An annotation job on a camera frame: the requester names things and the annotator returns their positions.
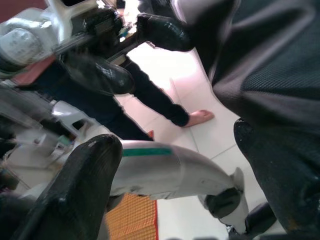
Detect person's dark trouser leg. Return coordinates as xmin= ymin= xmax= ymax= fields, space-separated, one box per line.
xmin=44 ymin=57 xmax=191 ymax=141

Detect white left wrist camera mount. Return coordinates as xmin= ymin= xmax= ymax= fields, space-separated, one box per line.
xmin=46 ymin=0 xmax=100 ymax=28

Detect red table frame corner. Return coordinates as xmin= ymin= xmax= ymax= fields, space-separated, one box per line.
xmin=12 ymin=54 xmax=56 ymax=86

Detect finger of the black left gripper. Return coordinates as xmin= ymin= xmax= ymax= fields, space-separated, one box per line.
xmin=136 ymin=13 xmax=194 ymax=53
xmin=62 ymin=53 xmax=136 ymax=97

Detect black table cloth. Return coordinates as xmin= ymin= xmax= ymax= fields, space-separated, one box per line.
xmin=172 ymin=0 xmax=320 ymax=137

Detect grey robot left foot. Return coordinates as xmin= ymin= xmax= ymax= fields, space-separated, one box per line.
xmin=109 ymin=139 xmax=252 ymax=235

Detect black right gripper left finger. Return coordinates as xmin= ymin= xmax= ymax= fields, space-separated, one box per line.
xmin=9 ymin=133 xmax=124 ymax=240

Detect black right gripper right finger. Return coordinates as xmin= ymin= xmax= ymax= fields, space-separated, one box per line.
xmin=233 ymin=118 xmax=320 ymax=240

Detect orange textured floor mat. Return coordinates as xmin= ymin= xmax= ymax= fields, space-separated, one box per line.
xmin=104 ymin=192 xmax=160 ymax=240

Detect person's bare foot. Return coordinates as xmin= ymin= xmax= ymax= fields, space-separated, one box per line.
xmin=183 ymin=109 xmax=216 ymax=128

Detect grey robot foot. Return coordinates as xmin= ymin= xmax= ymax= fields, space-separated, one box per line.
xmin=244 ymin=202 xmax=277 ymax=236
xmin=109 ymin=139 xmax=252 ymax=235

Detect grey robot right foot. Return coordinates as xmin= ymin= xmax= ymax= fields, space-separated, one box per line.
xmin=244 ymin=202 xmax=277 ymax=236

